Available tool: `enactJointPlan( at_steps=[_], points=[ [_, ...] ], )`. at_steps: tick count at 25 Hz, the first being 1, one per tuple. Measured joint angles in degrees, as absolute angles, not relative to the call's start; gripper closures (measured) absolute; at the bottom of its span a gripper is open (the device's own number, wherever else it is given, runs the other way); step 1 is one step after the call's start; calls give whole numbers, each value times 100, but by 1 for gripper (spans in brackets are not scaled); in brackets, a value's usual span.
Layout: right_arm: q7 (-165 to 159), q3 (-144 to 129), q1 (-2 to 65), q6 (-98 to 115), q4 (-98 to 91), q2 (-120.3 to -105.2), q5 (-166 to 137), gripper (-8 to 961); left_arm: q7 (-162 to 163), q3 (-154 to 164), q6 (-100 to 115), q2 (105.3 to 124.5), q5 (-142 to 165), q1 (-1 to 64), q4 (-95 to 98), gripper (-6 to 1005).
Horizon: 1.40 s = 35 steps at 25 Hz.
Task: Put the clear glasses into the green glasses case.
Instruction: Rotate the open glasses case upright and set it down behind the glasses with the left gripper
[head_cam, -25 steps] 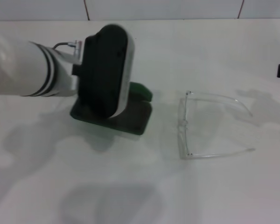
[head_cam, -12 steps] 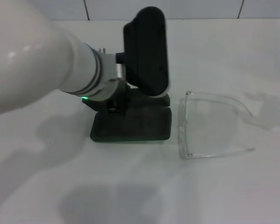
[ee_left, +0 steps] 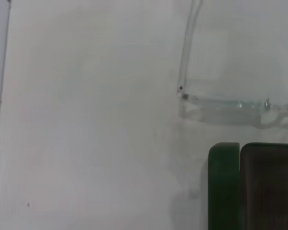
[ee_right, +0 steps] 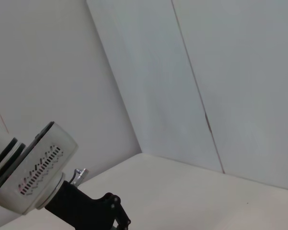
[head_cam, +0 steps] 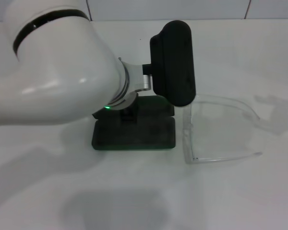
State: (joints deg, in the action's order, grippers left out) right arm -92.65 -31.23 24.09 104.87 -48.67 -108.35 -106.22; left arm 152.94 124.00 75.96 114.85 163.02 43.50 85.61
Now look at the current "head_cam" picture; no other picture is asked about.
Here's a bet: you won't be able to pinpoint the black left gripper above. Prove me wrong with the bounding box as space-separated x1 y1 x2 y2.
92 94 140 124

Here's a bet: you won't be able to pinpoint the green glasses case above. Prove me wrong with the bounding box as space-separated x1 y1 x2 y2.
91 94 177 151

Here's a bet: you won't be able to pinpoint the clear white glasses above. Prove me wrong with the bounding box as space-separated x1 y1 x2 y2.
181 94 264 165

